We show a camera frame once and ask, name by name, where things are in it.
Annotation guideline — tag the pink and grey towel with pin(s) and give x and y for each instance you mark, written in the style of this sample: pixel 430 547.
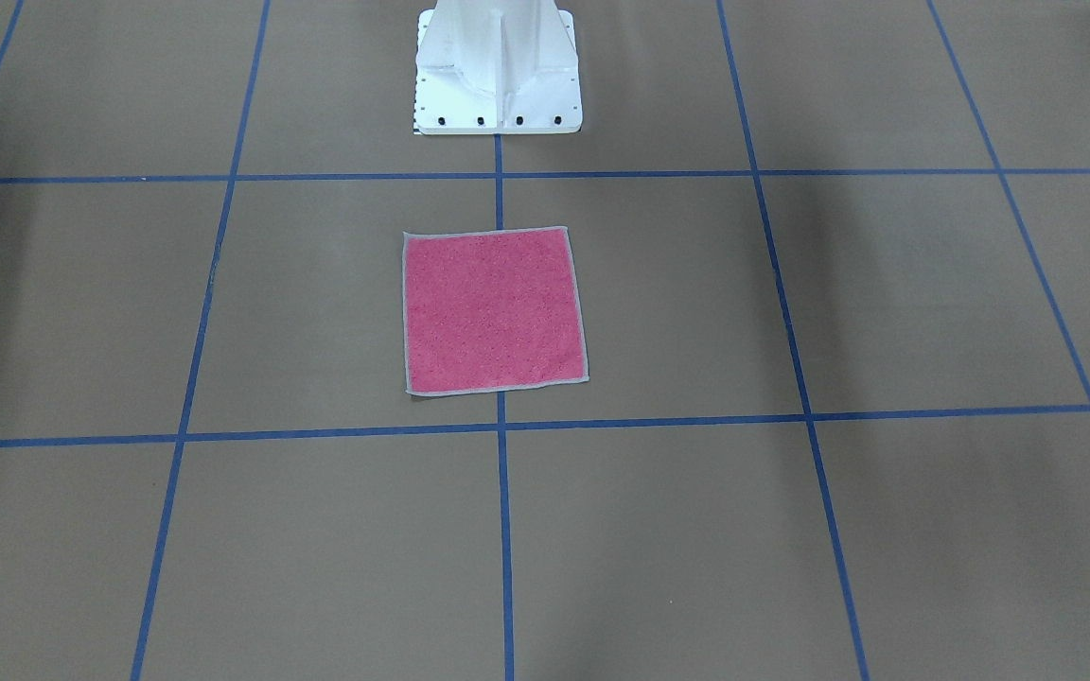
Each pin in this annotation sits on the pink and grey towel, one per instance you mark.
pixel 491 311

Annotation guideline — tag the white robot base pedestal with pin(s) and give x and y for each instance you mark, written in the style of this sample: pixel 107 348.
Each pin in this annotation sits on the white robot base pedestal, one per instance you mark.
pixel 497 68

